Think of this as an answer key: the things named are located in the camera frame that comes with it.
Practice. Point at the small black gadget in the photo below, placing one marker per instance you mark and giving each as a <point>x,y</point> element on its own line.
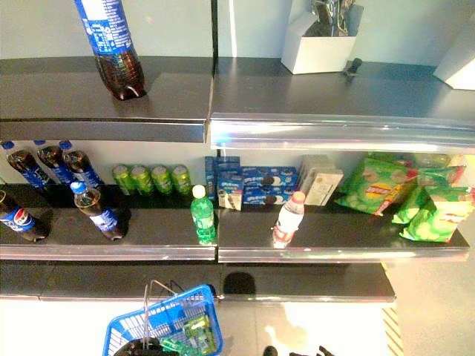
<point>354,66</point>

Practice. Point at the blue white carton box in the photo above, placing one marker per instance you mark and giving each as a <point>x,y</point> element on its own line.
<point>210,178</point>

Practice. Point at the black shelf upright post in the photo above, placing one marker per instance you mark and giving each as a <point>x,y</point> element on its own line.
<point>214,29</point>

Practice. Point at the plain blue carton box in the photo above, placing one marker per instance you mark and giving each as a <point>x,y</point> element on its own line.
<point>228,164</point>

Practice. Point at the frosted upper back panel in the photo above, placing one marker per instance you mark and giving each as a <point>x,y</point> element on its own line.
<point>259,29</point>
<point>37,29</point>

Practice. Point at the black shelf board clear rail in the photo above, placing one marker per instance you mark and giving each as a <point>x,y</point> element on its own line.
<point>352,230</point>
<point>334,96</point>
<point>156,226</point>

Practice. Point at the cream carton round logo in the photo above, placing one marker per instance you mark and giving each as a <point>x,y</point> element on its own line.
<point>324,187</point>

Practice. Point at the large Pepsi bottle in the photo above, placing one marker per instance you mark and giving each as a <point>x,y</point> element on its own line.
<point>111,48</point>

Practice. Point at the white open cardboard box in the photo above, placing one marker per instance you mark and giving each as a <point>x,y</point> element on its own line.
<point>460,66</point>
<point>315,55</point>

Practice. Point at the blue Oreo cookie box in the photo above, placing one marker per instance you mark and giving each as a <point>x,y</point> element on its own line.
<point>269,196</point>

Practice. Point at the blue plastic shopping basket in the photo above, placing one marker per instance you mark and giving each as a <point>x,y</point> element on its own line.
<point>118,333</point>

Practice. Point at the crumpled silver foil bag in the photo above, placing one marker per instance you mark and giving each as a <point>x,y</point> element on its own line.
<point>330,18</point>

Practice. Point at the green Sprite bottle yellow cap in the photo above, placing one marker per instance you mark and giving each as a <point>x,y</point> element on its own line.
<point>174,345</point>
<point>203,219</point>

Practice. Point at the water bottle red label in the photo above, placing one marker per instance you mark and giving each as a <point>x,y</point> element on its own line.
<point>288,219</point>

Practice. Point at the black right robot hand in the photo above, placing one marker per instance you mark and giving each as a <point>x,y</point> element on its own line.
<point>323,353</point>

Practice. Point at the silver right robot leg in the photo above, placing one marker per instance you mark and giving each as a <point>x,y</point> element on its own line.
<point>271,351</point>

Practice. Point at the shelf board plain grey edge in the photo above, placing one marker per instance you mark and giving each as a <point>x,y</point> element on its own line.
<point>92,131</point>

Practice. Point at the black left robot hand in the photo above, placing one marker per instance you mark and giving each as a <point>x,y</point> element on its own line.
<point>139,348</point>

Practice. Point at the white striped box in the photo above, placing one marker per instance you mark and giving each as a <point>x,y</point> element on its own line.
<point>313,163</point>

